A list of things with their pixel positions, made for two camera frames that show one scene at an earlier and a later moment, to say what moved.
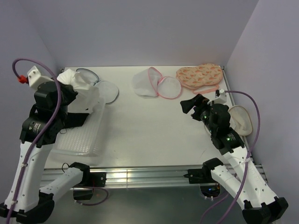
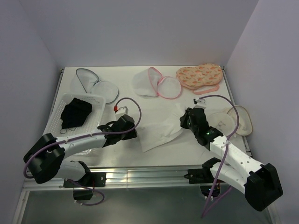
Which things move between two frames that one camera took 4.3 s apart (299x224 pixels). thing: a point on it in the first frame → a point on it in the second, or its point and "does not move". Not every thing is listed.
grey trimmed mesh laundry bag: x=109 y=92 does not move
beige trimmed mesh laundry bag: x=240 y=120 does not move
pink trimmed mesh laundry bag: x=149 y=82 does not move
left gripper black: x=72 y=93 → x=131 y=134
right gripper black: x=200 y=101 → x=183 y=118
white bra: x=88 y=94 → x=160 y=122
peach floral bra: x=203 y=78 does not move
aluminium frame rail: x=141 y=178 does not move
